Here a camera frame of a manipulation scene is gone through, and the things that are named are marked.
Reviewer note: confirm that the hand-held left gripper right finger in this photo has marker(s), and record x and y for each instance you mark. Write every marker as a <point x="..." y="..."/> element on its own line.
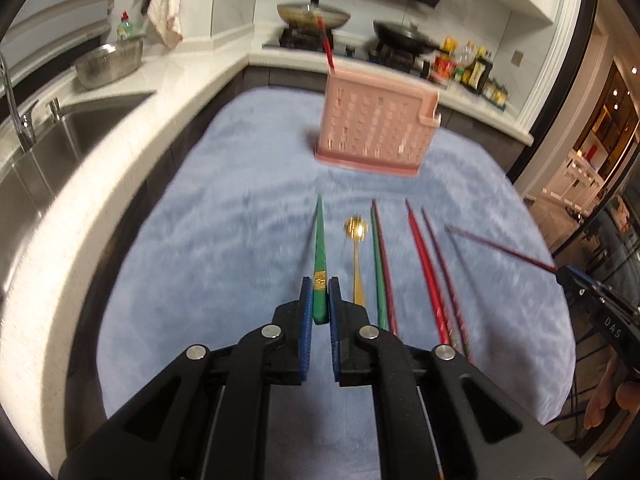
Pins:
<point x="335" y="332"/>

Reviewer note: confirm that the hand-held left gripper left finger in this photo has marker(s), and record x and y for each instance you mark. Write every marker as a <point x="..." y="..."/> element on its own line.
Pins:
<point x="306" y="332"/>

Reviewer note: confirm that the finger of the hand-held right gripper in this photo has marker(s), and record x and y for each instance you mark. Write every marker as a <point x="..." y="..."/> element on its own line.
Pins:
<point x="580" y="280"/>
<point x="610" y="330"/>

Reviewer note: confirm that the green chopstick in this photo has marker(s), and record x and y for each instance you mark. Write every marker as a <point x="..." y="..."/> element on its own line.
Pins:
<point x="320" y="250"/>
<point x="378" y="270"/>

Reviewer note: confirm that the pink utensil holder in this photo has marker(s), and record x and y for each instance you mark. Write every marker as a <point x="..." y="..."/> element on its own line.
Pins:
<point x="370" y="125"/>

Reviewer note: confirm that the person's right hand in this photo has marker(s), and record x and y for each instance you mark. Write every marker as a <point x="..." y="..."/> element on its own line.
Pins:
<point x="600" y="400"/>

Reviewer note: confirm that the gold spoon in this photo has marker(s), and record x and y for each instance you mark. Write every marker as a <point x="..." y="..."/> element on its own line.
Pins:
<point x="357" y="270"/>

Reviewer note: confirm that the dark red striped chopstick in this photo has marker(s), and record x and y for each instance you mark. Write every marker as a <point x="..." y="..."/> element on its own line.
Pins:
<point x="446" y="285"/>

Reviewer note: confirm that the blue fleece blanket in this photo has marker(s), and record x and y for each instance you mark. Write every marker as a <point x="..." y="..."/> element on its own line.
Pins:
<point x="225" y="235"/>

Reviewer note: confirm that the row of small seasoning bottles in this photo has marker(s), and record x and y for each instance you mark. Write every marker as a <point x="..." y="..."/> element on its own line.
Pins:
<point x="496" y="92"/>

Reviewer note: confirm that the clear plastic bottle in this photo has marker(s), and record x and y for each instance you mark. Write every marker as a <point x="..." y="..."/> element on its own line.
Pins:
<point x="467" y="55"/>

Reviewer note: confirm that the red seasoning tub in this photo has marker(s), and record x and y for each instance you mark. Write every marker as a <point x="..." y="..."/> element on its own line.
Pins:
<point x="444" y="67"/>

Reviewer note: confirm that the yellow seasoning packet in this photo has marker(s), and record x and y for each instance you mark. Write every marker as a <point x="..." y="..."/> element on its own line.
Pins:
<point x="449" y="45"/>

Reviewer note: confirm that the black gas stove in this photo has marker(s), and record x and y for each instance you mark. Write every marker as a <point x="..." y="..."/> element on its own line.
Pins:
<point x="300" y="40"/>

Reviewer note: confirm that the black frying pan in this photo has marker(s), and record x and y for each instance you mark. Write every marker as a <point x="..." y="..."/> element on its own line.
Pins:
<point x="405" y="35"/>

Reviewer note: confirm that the stainless steel sink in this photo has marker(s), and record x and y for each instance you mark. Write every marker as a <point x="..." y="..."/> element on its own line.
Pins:
<point x="75" y="135"/>

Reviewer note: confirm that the wok with glass lid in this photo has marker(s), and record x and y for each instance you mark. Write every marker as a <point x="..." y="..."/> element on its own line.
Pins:
<point x="310" y="14"/>

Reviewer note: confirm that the stainless steel bowl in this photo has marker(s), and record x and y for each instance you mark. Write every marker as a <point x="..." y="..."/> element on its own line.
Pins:
<point x="107" y="67"/>

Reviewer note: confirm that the chrome faucet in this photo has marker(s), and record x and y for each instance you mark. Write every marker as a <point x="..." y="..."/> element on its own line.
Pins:
<point x="26" y="125"/>

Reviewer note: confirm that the cream hanging towel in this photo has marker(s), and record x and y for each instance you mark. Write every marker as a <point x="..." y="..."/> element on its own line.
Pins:
<point x="167" y="10"/>

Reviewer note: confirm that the green dish soap bottle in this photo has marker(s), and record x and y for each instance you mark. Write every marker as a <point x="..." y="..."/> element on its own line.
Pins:
<point x="125" y="30"/>

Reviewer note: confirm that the wall outlet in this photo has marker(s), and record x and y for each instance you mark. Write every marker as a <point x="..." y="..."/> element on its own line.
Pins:
<point x="518" y="57"/>

